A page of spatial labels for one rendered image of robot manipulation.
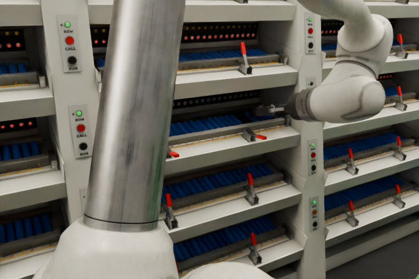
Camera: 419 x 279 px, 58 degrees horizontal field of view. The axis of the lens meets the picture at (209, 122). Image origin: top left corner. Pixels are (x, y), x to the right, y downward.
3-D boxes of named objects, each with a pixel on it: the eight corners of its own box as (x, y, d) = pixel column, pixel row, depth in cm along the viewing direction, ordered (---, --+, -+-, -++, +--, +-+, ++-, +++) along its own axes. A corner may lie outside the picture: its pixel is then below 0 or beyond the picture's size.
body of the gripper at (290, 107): (316, 89, 101) (293, 93, 109) (292, 93, 97) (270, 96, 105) (320, 117, 101) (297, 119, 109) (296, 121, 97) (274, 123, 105)
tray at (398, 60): (431, 67, 150) (445, 33, 143) (318, 81, 122) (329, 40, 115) (389, 51, 165) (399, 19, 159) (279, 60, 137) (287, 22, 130)
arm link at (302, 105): (306, 86, 92) (290, 89, 97) (312, 124, 92) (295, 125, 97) (333, 83, 96) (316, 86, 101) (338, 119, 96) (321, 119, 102)
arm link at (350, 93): (328, 132, 95) (347, 90, 98) (383, 131, 81) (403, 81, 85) (300, 108, 90) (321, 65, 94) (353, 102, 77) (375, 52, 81)
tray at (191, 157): (297, 146, 121) (304, 119, 116) (107, 188, 92) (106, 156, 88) (261, 117, 136) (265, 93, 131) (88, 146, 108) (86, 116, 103)
